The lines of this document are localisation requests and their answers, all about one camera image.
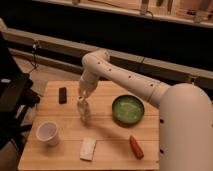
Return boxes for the white plastic cup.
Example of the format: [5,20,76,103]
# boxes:
[36,122,60,146]

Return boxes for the wooden table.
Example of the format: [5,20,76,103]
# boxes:
[18,81,159,171]

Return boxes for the white sponge block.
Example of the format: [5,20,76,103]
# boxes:
[80,138,96,161]

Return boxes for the clear plastic bottle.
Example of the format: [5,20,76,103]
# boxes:
[77,96,90,122]

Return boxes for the black chair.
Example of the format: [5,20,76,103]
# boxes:
[0,32,40,153]

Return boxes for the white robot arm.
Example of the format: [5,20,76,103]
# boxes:
[79,49,213,171]

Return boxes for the red carrot toy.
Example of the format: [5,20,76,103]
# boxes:
[129,136,144,159]

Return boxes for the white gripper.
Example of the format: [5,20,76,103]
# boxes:
[78,77,97,98]

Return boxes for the green bowl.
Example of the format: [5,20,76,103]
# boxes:
[112,95,145,125]

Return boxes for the black rectangular block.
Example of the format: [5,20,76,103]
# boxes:
[59,87,67,104]

